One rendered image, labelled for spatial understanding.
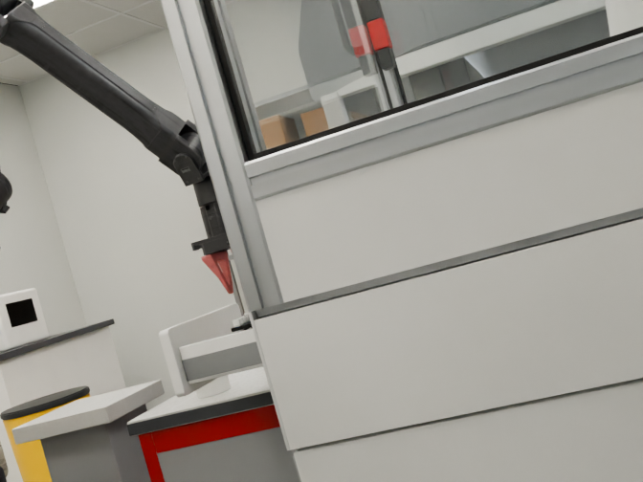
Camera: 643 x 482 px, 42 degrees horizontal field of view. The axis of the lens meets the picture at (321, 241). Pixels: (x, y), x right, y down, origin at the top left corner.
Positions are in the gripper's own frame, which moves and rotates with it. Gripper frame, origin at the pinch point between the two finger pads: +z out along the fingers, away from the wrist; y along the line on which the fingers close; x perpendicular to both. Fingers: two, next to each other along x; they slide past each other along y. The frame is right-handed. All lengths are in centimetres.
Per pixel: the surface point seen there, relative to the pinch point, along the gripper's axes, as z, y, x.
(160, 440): 25.1, 30.6, -13.4
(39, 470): 57, 196, -181
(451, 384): 14, -41, 53
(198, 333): 5.9, 8.3, 2.5
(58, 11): -188, 207, -320
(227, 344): 8.3, -0.1, 10.6
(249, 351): 10.1, -3.5, 10.8
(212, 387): 18.4, 20.1, -20.3
